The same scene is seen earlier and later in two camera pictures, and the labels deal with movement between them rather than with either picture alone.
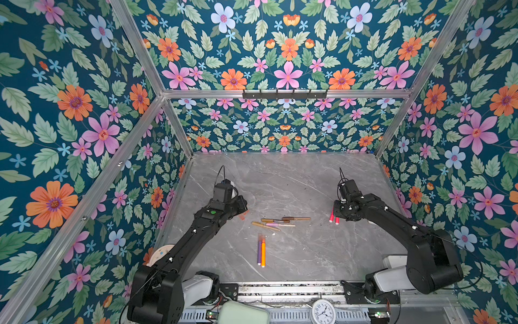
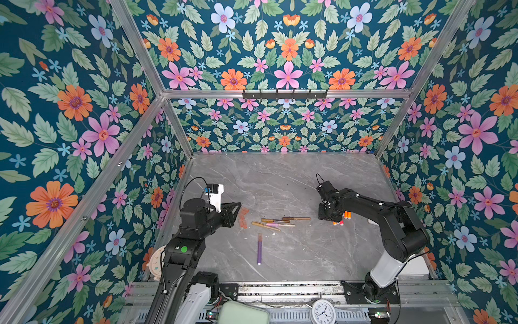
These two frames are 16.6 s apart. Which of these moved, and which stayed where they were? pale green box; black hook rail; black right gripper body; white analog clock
Moved: black right gripper body
Stayed: pale green box; white analog clock; black hook rail
